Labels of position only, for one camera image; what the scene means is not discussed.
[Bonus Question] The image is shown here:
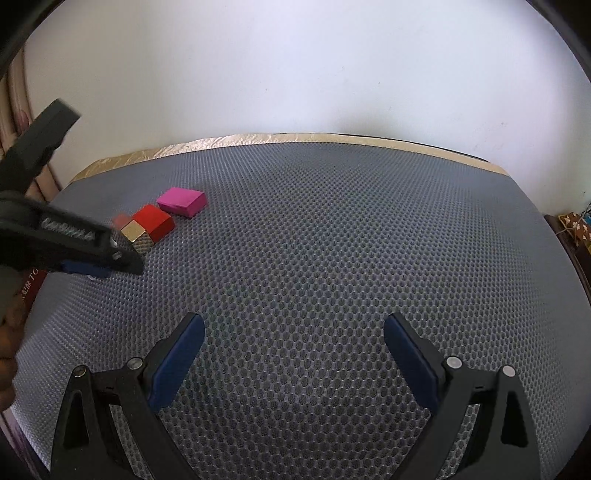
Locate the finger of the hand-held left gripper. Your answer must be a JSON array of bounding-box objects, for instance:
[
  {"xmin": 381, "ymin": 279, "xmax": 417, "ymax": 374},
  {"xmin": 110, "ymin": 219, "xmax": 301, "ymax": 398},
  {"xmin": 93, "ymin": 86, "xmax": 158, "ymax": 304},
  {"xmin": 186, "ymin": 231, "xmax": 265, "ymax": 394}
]
[
  {"xmin": 32, "ymin": 202, "xmax": 145, "ymax": 274},
  {"xmin": 46, "ymin": 257, "xmax": 115, "ymax": 280}
]

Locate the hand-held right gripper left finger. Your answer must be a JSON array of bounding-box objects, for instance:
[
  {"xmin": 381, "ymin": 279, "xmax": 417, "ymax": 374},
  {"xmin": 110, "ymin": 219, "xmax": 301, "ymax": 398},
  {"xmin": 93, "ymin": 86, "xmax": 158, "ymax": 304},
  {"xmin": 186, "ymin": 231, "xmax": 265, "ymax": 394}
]
[{"xmin": 48, "ymin": 312, "xmax": 206, "ymax": 480}]

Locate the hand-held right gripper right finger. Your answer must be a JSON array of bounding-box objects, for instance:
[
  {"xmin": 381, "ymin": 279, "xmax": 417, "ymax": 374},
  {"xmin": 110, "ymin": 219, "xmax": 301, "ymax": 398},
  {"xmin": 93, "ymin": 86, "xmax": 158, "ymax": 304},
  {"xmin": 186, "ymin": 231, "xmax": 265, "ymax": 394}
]
[{"xmin": 383, "ymin": 312, "xmax": 542, "ymax": 480}]

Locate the small gold cube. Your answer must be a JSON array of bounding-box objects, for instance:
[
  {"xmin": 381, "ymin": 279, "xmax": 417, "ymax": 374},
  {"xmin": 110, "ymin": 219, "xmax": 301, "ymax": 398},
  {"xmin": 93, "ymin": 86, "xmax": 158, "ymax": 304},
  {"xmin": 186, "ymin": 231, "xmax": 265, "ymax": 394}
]
[{"xmin": 120, "ymin": 220, "xmax": 151, "ymax": 256}]

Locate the maroon gift box gold lining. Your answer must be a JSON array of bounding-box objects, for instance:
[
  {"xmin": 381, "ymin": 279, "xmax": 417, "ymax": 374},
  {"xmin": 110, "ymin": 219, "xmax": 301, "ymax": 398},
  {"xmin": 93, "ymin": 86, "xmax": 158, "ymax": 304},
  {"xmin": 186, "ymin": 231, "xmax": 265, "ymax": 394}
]
[{"xmin": 7, "ymin": 268, "xmax": 47, "ymax": 308}]

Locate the person's left hand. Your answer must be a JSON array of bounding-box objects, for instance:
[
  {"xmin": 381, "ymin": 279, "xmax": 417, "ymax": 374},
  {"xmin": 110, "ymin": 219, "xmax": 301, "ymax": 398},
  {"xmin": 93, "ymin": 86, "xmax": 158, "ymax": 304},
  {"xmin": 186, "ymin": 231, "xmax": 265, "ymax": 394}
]
[{"xmin": 0, "ymin": 304, "xmax": 28, "ymax": 412}]

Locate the plain red block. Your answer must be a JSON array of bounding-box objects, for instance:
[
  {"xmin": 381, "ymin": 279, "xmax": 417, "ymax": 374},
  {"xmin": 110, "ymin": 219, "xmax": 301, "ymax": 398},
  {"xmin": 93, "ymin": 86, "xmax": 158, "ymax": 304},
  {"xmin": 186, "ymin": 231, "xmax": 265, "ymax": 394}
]
[{"xmin": 133, "ymin": 204, "xmax": 177, "ymax": 243}]

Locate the pink block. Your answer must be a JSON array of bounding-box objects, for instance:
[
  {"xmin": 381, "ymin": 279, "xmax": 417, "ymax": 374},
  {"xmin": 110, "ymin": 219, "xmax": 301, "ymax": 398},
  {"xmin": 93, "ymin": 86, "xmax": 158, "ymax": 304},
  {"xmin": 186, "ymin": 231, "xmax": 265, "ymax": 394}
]
[{"xmin": 156, "ymin": 186, "xmax": 206, "ymax": 218}]

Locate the grey mesh mat gold edge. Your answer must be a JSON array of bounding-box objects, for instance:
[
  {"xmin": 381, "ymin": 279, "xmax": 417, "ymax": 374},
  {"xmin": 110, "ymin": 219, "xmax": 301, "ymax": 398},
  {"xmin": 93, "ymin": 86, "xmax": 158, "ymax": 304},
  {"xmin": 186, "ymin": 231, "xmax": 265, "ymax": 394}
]
[{"xmin": 9, "ymin": 134, "xmax": 591, "ymax": 480}]

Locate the dark wooden furniture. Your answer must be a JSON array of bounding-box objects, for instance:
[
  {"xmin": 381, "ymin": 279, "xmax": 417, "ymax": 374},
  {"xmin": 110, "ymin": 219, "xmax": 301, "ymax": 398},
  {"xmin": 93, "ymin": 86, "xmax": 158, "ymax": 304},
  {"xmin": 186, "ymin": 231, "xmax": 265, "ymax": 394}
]
[{"xmin": 542, "ymin": 212, "xmax": 591, "ymax": 298}]

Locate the brown cloth with white flowers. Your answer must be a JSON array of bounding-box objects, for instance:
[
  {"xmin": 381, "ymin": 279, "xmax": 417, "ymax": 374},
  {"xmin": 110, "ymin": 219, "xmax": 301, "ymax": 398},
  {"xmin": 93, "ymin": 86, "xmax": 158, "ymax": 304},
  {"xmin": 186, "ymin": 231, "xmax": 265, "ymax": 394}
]
[{"xmin": 556, "ymin": 211, "xmax": 591, "ymax": 251}]

